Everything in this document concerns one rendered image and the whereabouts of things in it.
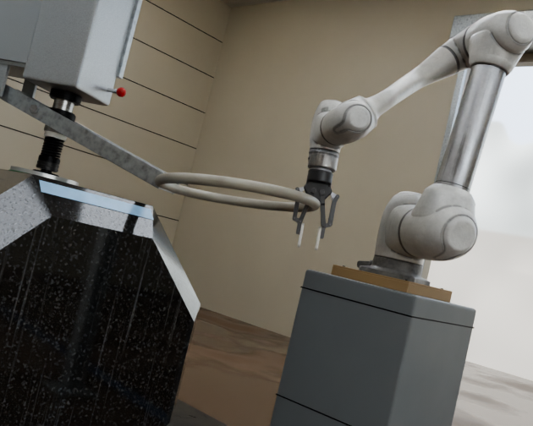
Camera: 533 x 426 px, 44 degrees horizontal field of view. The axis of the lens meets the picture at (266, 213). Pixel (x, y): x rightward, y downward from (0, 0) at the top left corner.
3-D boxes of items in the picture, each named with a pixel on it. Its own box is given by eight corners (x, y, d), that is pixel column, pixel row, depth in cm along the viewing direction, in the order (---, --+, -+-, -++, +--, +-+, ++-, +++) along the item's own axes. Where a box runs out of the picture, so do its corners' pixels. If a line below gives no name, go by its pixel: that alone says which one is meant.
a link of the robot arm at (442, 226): (436, 265, 202) (478, 272, 181) (390, 248, 197) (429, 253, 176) (508, 33, 208) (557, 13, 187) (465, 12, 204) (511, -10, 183)
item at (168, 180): (124, 175, 178) (126, 164, 178) (189, 200, 225) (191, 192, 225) (301, 195, 165) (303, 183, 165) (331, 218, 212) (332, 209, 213)
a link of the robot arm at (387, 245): (408, 264, 219) (421, 199, 221) (437, 269, 202) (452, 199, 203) (364, 253, 215) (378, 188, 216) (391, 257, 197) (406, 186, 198)
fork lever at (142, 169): (-20, 89, 211) (-12, 74, 211) (18, 105, 229) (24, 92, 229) (152, 187, 192) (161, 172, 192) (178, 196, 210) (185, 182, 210)
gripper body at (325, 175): (333, 175, 201) (328, 204, 200) (305, 170, 201) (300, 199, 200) (336, 171, 193) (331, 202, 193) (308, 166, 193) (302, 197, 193)
